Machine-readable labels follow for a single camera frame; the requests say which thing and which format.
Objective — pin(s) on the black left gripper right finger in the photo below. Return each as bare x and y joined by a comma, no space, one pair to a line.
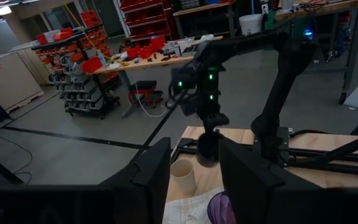
247,180

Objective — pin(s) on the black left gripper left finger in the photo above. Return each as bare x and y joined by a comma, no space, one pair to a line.
151,174

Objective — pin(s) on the black mug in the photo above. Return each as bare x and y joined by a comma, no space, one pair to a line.
210,152

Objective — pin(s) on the beige plastic cup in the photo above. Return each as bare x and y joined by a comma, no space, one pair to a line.
183,177

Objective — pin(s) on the purple translucent faceted cup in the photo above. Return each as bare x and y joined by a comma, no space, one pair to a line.
219,208

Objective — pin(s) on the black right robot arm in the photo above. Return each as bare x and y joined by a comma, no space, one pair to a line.
291,62

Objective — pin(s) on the white checked cloth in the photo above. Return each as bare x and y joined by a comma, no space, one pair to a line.
185,211

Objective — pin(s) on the red rolling stool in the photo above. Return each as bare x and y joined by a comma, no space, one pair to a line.
145,88

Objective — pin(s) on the wooden workbench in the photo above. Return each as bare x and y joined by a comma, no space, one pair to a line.
141,63

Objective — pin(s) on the white bucket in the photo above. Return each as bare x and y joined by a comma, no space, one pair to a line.
250,25

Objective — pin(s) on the parts bin rack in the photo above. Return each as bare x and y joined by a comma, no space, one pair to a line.
79,84

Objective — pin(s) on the red shelving unit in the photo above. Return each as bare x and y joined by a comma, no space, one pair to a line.
145,18

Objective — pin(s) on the long wooden bench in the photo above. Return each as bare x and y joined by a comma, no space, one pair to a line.
322,7

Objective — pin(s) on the white cabinet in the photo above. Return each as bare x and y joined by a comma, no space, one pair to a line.
8,77

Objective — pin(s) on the black table rig frame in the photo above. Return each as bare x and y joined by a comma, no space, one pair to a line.
185,146

